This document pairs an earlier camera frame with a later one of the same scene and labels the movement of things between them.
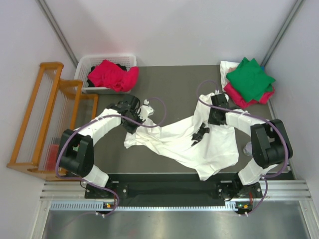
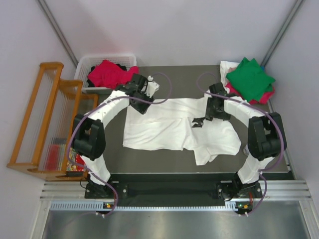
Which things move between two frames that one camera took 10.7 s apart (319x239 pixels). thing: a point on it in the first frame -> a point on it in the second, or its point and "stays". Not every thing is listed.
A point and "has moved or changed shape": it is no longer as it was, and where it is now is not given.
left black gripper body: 133,123 -> 140,105
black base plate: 134,188 stays
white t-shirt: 206,147 has moved or changed shape
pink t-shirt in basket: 108,75 stays
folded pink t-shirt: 241,101 stays
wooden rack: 57,108 stays
